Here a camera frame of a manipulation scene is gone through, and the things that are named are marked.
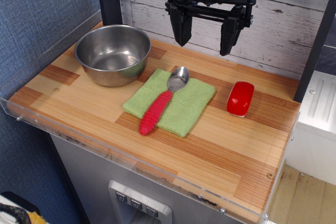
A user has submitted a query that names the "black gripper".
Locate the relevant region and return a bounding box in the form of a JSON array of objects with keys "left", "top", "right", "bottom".
[{"left": 165, "top": 0, "right": 256, "bottom": 56}]

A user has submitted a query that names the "stainless steel pot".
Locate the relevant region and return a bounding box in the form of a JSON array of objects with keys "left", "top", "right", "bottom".
[{"left": 75, "top": 25, "right": 151, "bottom": 87}]

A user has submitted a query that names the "white toy sink counter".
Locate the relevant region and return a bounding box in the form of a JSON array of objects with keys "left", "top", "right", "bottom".
[{"left": 285, "top": 71, "right": 335, "bottom": 184}]

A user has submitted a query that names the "clear acrylic counter guard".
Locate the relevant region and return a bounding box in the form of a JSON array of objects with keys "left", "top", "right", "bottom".
[{"left": 0, "top": 10, "right": 301, "bottom": 224}]

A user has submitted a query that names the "red and white toy block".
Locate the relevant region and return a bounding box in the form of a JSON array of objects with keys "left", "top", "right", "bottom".
[{"left": 226, "top": 81, "right": 255, "bottom": 117}]

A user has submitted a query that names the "green folded cloth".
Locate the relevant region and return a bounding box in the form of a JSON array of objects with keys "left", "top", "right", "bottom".
[{"left": 123, "top": 69, "right": 216, "bottom": 137}]

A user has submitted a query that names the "silver toy fridge cabinet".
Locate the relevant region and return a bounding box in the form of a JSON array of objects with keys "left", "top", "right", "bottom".
[{"left": 51, "top": 136, "right": 238, "bottom": 223}]

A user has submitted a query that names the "silver dispenser button panel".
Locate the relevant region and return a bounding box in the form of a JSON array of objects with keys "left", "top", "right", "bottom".
[{"left": 108, "top": 179, "right": 173, "bottom": 223}]

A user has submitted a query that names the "black yellow object bottom left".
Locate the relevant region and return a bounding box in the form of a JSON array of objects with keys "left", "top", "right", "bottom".
[{"left": 1, "top": 191, "right": 48, "bottom": 224}]

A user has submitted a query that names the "red handled metal spoon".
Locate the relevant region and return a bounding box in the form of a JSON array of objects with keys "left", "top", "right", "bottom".
[{"left": 139, "top": 67, "right": 190, "bottom": 135}]

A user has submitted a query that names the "right dark grey post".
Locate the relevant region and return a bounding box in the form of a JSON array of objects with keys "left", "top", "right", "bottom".
[{"left": 293, "top": 0, "right": 335, "bottom": 103}]

